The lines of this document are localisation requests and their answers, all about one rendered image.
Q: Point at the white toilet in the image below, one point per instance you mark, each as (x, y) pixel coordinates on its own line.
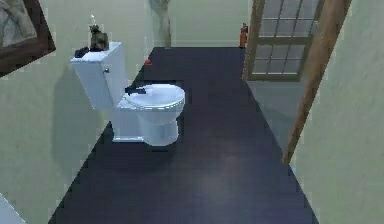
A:
(156, 103)

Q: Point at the black object on toilet seat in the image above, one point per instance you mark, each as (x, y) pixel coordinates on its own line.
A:
(135, 90)

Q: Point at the red plunger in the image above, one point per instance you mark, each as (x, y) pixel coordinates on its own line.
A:
(148, 61)

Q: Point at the red bottle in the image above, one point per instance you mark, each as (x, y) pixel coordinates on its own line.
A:
(243, 35)

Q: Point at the wooden glass pane door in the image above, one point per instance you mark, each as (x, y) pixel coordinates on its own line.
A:
(280, 43)

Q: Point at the brown spiky plant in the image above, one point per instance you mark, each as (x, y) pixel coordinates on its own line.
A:
(99, 40)

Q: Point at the brown framed wall picture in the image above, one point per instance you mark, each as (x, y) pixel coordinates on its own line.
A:
(20, 33)

